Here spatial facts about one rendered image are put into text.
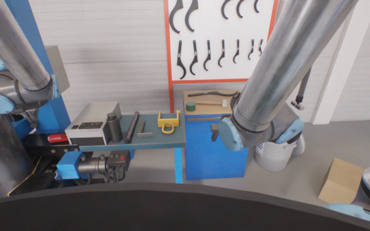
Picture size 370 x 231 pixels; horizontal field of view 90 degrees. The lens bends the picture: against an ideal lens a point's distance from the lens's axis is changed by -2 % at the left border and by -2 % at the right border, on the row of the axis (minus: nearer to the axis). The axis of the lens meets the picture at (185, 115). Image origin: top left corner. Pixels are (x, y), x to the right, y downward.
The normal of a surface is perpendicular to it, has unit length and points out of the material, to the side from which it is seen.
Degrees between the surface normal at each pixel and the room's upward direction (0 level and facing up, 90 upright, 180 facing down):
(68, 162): 0
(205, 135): 90
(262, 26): 90
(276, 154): 93
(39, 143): 0
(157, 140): 0
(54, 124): 90
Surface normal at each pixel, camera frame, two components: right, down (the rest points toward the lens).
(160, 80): 0.05, 0.49
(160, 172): -0.01, -0.87
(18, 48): 0.79, 0.61
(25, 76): 0.30, 0.90
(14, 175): 0.80, 0.29
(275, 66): -0.72, 0.46
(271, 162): -0.38, 0.51
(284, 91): 0.08, 0.76
